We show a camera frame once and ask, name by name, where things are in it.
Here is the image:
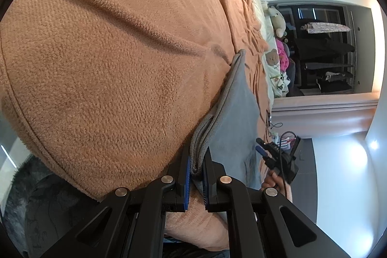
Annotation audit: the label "grey t-shirt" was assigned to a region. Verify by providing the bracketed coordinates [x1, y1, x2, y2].
[190, 50, 261, 190]

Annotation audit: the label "black device with cable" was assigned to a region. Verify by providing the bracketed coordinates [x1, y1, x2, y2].
[266, 110, 283, 136]

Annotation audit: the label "cream plush toy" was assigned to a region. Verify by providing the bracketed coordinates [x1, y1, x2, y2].
[268, 7, 286, 38]

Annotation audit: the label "cream bear print pillow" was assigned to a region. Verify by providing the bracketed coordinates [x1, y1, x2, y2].
[263, 35, 290, 98]

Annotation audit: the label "dark hanging clothes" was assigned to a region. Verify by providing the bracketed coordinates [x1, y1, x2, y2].
[295, 35, 356, 94]

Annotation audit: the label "floral hanging garment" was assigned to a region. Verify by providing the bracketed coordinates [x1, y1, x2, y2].
[300, 22, 351, 34]

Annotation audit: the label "pink plush blanket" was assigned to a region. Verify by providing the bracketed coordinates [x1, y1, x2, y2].
[275, 39, 289, 72]

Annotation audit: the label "orange-brown bed blanket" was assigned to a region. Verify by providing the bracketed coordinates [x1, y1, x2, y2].
[0, 0, 273, 251]

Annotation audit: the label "right pink curtain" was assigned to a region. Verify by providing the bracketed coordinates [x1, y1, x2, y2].
[272, 92, 380, 138]

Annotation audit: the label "right hand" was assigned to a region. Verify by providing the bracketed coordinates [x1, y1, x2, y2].
[262, 170, 293, 202]

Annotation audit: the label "patterned grey trouser legs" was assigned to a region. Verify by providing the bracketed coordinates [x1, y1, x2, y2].
[3, 156, 98, 257]

